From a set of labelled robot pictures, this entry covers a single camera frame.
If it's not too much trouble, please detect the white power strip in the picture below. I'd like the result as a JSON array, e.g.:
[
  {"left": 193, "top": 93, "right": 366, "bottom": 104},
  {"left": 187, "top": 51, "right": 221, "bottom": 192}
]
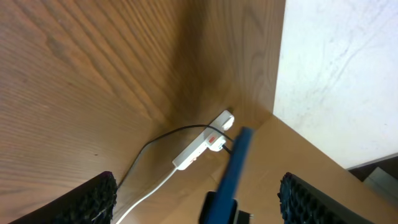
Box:
[{"left": 172, "top": 110, "right": 234, "bottom": 170}]

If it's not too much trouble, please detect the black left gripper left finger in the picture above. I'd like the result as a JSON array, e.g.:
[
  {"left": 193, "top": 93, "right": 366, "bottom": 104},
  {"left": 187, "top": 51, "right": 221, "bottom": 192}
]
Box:
[{"left": 11, "top": 171, "right": 118, "bottom": 224}]

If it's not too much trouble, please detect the white power strip cord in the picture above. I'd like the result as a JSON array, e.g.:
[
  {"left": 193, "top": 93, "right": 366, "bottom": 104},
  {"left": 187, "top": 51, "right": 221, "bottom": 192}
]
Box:
[{"left": 114, "top": 167, "right": 178, "bottom": 224}]

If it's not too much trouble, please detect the black charger cable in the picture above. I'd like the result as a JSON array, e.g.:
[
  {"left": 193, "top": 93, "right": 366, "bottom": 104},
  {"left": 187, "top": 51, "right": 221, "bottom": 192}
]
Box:
[{"left": 116, "top": 124, "right": 234, "bottom": 190}]

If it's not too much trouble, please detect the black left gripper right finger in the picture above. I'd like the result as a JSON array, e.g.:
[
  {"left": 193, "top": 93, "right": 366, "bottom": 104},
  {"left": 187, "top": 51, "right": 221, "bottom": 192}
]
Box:
[{"left": 277, "top": 172, "right": 372, "bottom": 224}]

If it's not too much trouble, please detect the blue Galaxy smartphone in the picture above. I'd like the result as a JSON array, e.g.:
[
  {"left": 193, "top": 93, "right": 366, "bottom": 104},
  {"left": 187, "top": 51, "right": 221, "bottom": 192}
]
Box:
[{"left": 198, "top": 127, "right": 253, "bottom": 224}]

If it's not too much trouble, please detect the white charger adapter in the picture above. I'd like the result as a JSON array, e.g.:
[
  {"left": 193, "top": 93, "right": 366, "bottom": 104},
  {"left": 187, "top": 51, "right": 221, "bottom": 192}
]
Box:
[{"left": 208, "top": 136, "right": 226, "bottom": 152}]

